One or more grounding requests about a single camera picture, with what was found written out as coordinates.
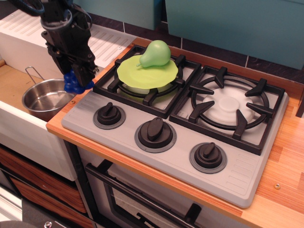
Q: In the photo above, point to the grey toy stove top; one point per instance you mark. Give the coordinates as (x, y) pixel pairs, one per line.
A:
(236, 183)

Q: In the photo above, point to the black right stove knob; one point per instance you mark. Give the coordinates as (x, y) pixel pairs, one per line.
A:
(208, 158)

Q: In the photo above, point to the black right burner grate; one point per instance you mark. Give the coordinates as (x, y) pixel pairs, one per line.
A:
(229, 108)

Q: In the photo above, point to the stainless steel pot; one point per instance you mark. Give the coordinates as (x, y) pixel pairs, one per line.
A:
(46, 98)

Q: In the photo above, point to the black stove knob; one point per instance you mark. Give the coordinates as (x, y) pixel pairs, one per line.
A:
(208, 158)
(109, 117)
(155, 136)

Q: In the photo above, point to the black left stove knob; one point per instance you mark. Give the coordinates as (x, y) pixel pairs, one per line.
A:
(109, 117)

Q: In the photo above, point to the toy oven door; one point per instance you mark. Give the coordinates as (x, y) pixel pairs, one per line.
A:
(133, 201)

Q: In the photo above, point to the light green plate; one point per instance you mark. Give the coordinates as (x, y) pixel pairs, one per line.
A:
(146, 78)

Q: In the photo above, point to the white toy sink unit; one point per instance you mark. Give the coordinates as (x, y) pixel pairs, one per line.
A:
(24, 59)

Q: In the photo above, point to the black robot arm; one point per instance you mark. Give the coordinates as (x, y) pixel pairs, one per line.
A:
(56, 10)

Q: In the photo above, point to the black oven door handle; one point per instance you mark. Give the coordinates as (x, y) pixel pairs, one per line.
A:
(115, 187)

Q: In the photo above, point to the green toy pear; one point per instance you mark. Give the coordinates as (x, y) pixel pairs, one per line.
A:
(157, 54)

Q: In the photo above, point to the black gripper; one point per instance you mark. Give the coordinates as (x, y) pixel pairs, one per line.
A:
(67, 42)

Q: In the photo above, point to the black middle stove knob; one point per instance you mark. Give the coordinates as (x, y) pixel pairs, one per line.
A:
(155, 136)

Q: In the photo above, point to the black left burner grate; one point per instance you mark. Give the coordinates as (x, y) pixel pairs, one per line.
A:
(157, 101)

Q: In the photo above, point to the wooden drawer front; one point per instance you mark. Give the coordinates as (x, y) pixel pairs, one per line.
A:
(56, 194)

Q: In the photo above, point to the blue toy blueberry cluster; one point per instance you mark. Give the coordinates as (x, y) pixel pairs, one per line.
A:
(72, 85)

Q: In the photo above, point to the black burner grate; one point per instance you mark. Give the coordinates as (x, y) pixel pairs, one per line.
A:
(157, 101)
(229, 108)

